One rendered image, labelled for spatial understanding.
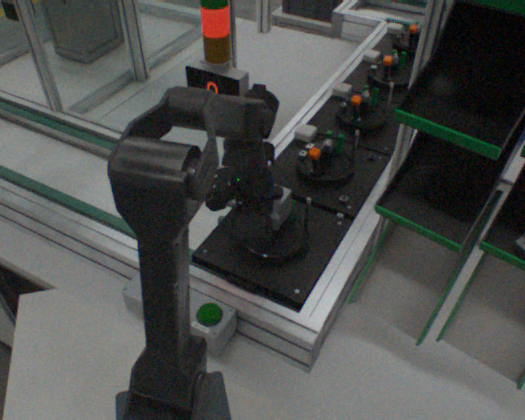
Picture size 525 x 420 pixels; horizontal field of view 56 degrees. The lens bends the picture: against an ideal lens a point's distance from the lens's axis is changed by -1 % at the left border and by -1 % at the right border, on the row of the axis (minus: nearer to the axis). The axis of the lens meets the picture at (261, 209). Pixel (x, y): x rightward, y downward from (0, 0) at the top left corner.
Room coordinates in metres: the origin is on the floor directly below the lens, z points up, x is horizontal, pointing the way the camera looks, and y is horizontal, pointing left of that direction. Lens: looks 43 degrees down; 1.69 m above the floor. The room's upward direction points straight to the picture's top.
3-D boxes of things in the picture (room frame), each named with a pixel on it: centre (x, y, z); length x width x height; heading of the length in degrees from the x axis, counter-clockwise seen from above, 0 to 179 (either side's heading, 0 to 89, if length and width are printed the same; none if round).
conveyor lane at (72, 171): (0.85, 0.23, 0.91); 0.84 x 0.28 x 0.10; 61
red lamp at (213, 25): (0.88, 0.08, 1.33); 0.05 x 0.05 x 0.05
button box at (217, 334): (0.54, 0.15, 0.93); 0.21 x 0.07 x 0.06; 61
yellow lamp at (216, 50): (0.88, 0.08, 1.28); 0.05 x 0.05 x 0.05
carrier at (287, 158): (0.91, -0.15, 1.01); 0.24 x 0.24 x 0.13; 61
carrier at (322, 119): (1.12, -0.27, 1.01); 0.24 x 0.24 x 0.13; 61
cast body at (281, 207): (0.70, -0.03, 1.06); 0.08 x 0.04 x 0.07; 151
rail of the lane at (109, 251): (0.69, 0.29, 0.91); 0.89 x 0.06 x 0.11; 61
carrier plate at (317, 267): (0.69, -0.03, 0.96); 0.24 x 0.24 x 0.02; 61
